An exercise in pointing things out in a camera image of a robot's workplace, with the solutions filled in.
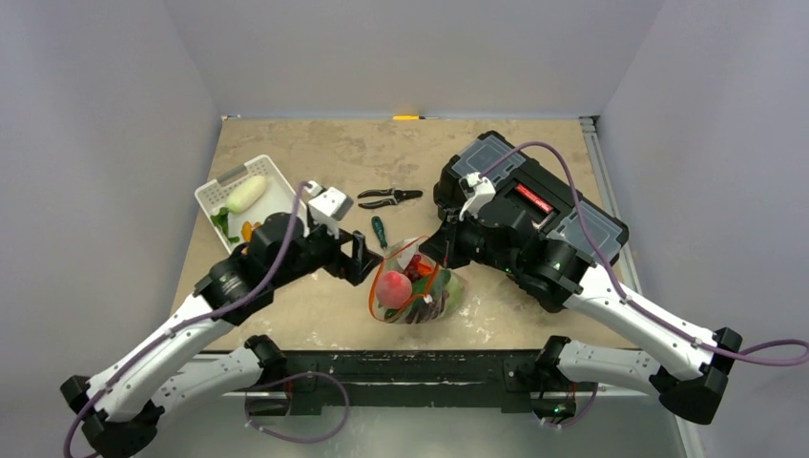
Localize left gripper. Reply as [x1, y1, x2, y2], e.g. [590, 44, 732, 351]
[270, 215, 381, 289]

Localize toy peach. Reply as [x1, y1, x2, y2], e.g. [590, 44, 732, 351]
[375, 271, 412, 310]

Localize clear zip top bag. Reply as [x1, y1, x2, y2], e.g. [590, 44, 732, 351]
[368, 236, 467, 324]

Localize green toy cabbage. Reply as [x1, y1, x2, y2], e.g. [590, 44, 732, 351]
[439, 270, 465, 312]

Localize green toy cucumber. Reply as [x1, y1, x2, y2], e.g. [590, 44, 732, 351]
[383, 270, 458, 324]

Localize purple toy grapes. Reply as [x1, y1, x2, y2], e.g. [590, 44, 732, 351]
[404, 254, 446, 324]

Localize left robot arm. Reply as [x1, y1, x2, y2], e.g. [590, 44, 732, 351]
[60, 213, 383, 457]

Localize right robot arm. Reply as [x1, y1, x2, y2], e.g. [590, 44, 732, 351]
[420, 199, 742, 425]

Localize black plastic toolbox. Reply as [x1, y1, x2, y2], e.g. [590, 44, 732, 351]
[432, 131, 630, 314]

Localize black pliers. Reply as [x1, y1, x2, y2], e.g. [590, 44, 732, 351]
[357, 188, 424, 210]

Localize white plastic basket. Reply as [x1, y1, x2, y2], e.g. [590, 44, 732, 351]
[195, 155, 296, 252]

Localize orange toy pepper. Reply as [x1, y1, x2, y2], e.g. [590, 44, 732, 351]
[240, 221, 261, 242]

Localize white toy radish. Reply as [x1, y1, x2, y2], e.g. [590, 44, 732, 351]
[224, 176, 268, 214]

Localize green toy leaf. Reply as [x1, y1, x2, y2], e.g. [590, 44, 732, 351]
[209, 206, 240, 244]

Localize green handled screwdriver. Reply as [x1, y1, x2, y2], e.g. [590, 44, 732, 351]
[371, 216, 388, 250]

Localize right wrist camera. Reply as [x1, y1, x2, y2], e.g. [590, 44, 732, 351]
[459, 172, 496, 221]

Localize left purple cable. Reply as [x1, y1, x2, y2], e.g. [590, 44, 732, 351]
[63, 181, 314, 458]

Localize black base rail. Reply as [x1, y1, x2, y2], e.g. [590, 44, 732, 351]
[251, 349, 595, 418]

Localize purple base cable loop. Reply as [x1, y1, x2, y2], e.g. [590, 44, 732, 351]
[243, 371, 353, 445]

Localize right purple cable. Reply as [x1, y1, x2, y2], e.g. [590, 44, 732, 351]
[480, 139, 809, 368]

